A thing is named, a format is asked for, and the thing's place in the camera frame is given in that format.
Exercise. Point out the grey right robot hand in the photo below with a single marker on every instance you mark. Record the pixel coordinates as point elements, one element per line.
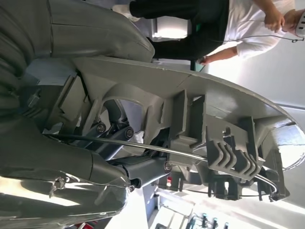
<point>95,28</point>

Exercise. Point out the person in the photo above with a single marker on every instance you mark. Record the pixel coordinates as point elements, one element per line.
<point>250,19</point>

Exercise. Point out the small red object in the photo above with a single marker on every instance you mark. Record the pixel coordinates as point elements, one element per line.
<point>169,181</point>

